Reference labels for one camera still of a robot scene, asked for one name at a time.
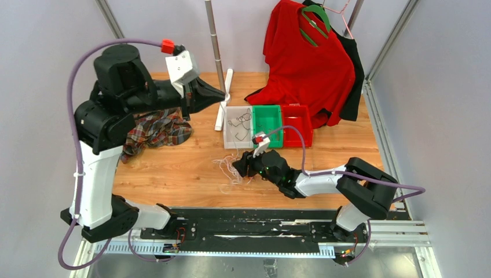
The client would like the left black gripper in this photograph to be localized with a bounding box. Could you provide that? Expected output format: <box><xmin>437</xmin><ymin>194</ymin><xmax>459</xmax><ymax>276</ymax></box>
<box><xmin>122</xmin><ymin>76</ymin><xmax>226</xmax><ymax>120</ymax></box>

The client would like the right silver rack pole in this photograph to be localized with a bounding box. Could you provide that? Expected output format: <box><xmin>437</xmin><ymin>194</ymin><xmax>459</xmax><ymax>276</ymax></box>
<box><xmin>343</xmin><ymin>0</ymin><xmax>365</xmax><ymax>39</ymax></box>

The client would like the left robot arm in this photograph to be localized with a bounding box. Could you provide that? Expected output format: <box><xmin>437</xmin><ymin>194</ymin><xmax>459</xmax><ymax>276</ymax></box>
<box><xmin>60</xmin><ymin>39</ymin><xmax>225</xmax><ymax>243</ymax></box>

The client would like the red t-shirt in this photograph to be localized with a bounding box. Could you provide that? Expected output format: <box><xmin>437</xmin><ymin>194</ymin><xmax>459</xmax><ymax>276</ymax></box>
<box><xmin>245</xmin><ymin>1</ymin><xmax>356</xmax><ymax>129</ymax></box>

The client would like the green clothes hanger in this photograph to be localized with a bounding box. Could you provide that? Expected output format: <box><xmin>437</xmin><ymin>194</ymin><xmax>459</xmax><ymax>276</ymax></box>
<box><xmin>298</xmin><ymin>5</ymin><xmax>332</xmax><ymax>47</ymax></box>

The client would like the pink wire hanger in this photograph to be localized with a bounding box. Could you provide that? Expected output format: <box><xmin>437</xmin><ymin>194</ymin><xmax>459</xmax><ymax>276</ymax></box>
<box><xmin>321</xmin><ymin>0</ymin><xmax>356</xmax><ymax>39</ymax></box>

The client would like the white thin cable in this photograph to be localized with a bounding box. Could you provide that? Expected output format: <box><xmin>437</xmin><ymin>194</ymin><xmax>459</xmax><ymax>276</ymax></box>
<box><xmin>212</xmin><ymin>153</ymin><xmax>254</xmax><ymax>195</ymax></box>

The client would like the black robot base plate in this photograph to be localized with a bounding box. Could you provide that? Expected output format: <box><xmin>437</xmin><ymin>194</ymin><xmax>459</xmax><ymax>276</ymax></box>
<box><xmin>139</xmin><ymin>208</ymin><xmax>368</xmax><ymax>254</ymax></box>

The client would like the white plastic bin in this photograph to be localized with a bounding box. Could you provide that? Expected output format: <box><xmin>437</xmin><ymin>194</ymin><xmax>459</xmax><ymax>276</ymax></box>
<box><xmin>223</xmin><ymin>106</ymin><xmax>253</xmax><ymax>149</ymax></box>

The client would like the black thin cable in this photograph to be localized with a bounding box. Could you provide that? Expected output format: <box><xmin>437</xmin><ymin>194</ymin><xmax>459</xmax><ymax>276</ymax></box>
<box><xmin>226</xmin><ymin>108</ymin><xmax>254</xmax><ymax>142</ymax></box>

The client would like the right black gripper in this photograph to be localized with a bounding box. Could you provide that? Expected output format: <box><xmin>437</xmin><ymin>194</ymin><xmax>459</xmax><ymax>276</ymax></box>
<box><xmin>233</xmin><ymin>145</ymin><xmax>281</xmax><ymax>187</ymax></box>

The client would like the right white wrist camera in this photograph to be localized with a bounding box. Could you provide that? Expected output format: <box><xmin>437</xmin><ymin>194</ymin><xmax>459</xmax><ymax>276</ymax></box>
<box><xmin>252</xmin><ymin>132</ymin><xmax>270</xmax><ymax>158</ymax></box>

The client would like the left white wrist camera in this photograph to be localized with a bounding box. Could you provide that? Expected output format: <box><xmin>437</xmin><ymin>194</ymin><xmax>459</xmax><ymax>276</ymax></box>
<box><xmin>165</xmin><ymin>50</ymin><xmax>200</xmax><ymax>98</ymax></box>

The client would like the silver rack pole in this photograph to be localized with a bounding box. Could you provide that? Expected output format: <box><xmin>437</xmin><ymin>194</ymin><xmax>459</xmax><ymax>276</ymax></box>
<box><xmin>343</xmin><ymin>0</ymin><xmax>365</xmax><ymax>39</ymax></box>
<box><xmin>204</xmin><ymin>0</ymin><xmax>226</xmax><ymax>92</ymax></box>

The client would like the plaid flannel shirt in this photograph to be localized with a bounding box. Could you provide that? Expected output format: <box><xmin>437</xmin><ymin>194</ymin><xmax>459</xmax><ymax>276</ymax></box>
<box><xmin>120</xmin><ymin>108</ymin><xmax>193</xmax><ymax>163</ymax></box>

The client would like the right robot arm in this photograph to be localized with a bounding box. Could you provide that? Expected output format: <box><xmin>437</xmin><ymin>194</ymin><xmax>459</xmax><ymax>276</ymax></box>
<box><xmin>232</xmin><ymin>150</ymin><xmax>396</xmax><ymax>242</ymax></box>

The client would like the green plastic bin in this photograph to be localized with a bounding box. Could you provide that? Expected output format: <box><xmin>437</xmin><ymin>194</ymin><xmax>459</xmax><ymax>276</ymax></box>
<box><xmin>252</xmin><ymin>105</ymin><xmax>284</xmax><ymax>148</ymax></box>

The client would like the black t-shirt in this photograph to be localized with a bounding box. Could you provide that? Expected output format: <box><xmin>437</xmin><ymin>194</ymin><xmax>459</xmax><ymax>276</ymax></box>
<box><xmin>297</xmin><ymin>1</ymin><xmax>364</xmax><ymax>128</ymax></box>

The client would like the red plastic bin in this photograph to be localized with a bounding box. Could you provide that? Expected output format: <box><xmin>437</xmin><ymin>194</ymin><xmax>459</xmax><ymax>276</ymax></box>
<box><xmin>280</xmin><ymin>105</ymin><xmax>313</xmax><ymax>148</ymax></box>

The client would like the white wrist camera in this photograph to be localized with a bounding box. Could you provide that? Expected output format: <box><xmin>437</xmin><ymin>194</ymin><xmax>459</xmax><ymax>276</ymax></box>
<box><xmin>165</xmin><ymin>50</ymin><xmax>200</xmax><ymax>98</ymax></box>
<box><xmin>252</xmin><ymin>132</ymin><xmax>270</xmax><ymax>158</ymax></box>

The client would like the white rack base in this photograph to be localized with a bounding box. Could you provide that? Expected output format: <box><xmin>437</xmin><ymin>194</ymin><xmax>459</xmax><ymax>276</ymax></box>
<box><xmin>214</xmin><ymin>68</ymin><xmax>234</xmax><ymax>131</ymax></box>

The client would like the aluminium frame rail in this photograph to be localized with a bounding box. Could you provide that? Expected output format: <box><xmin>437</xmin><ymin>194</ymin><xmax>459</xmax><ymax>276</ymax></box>
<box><xmin>71</xmin><ymin>208</ymin><xmax>441</xmax><ymax>277</ymax></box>

